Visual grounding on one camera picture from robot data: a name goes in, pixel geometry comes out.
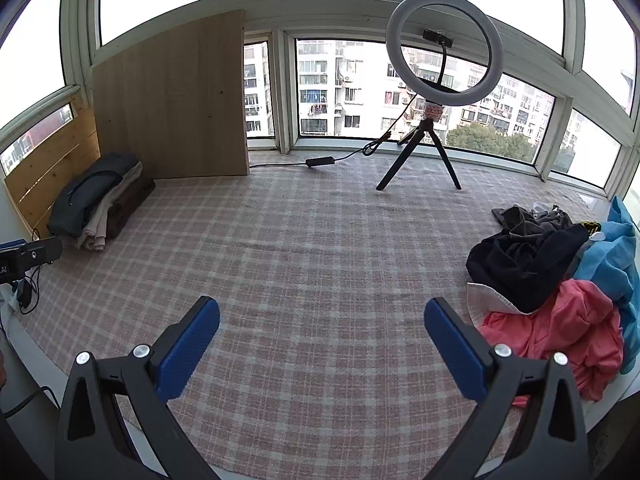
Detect wooden slat panel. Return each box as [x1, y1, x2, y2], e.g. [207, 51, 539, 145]
[4, 92, 101, 238]

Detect stack of folded clothes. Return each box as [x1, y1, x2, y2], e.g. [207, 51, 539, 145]
[47, 153, 142, 237]

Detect pink t-shirt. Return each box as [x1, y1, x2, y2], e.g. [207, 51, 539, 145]
[477, 279, 625, 408]

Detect light wooden board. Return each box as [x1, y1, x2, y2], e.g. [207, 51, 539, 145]
[92, 9, 251, 181]

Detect black garment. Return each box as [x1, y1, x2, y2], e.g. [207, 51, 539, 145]
[466, 223, 591, 315]

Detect brown folded garment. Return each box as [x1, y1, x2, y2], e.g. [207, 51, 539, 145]
[102, 176, 157, 241]

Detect white garment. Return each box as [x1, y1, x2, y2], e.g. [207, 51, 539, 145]
[466, 282, 521, 333]

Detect black power adapter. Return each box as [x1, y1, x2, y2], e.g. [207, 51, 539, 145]
[16, 278, 37, 313]

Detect black cable with inline switch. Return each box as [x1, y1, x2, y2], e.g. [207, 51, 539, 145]
[249, 95, 418, 170]

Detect black tripod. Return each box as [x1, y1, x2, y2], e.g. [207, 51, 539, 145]
[376, 119, 462, 192]

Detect pink plaid blanket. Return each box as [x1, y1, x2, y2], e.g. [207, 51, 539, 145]
[15, 152, 616, 480]

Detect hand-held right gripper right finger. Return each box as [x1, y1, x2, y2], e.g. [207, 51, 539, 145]
[424, 297, 591, 480]

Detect grey garment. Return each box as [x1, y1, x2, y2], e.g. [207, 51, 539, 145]
[491, 204, 573, 236]

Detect beige folded garment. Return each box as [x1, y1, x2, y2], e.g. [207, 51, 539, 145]
[75, 162, 146, 252]

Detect white window frame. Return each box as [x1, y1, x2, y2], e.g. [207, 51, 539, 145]
[0, 0, 640, 201]

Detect blue garment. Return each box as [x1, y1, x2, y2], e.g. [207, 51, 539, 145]
[572, 196, 640, 376]

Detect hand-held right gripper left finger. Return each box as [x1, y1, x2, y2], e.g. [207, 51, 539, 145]
[54, 296, 221, 480]

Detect white ring light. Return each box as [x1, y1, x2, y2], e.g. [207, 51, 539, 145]
[385, 0, 505, 109]

